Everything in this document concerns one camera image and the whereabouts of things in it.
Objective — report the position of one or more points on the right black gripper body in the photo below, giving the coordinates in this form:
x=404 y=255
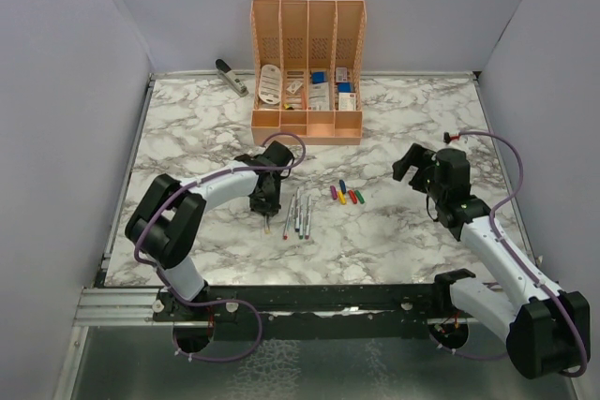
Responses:
x=424 y=180

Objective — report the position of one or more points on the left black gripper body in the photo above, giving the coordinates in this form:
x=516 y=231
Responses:
x=267 y=202

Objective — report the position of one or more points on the red-end white marker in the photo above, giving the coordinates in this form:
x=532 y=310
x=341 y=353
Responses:
x=288 y=219

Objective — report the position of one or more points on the yellow pen cap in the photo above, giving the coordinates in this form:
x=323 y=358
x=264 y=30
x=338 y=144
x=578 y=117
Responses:
x=341 y=197

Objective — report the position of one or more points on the red pen cap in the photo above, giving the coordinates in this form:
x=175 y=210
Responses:
x=352 y=196

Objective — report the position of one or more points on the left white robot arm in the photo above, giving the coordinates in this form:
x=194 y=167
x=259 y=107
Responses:
x=164 y=226

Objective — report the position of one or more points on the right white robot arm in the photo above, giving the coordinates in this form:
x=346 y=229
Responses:
x=544 y=328

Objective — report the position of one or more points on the purple pen cap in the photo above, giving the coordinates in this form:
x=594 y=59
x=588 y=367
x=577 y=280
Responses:
x=334 y=192

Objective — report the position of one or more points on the blue pen cap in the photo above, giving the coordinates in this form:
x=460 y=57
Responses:
x=343 y=187

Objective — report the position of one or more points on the green pen cap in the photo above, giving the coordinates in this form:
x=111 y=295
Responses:
x=359 y=196

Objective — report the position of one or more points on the blue-end white marker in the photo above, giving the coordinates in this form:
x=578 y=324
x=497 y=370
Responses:
x=297 y=210

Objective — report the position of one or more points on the green-end white marker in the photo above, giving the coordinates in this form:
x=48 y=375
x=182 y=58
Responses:
x=302 y=215

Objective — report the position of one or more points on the purple-end white marker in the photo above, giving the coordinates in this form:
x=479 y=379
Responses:
x=308 y=218

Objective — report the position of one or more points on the small white red box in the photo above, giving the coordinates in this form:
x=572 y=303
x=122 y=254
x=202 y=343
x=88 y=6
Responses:
x=294 y=87

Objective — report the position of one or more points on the white paper package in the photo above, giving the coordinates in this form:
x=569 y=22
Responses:
x=319 y=97

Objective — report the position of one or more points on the white oval label card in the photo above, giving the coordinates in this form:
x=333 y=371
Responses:
x=270 y=85

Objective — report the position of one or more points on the white printed box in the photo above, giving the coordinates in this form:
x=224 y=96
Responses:
x=347 y=101

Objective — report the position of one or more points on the blue eraser box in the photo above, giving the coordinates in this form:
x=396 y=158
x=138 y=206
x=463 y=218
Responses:
x=345 y=87

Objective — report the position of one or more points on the blue stamp box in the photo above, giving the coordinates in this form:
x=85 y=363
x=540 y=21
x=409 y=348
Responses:
x=318 y=77

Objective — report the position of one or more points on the black grey stapler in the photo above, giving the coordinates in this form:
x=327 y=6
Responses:
x=225 y=72

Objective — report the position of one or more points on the white red staples box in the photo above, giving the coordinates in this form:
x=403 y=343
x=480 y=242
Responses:
x=342 y=75

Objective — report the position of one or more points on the orange plastic desk organizer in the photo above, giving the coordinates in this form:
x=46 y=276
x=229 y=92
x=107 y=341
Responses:
x=299 y=37

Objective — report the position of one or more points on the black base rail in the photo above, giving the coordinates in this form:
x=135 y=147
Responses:
x=313 y=312

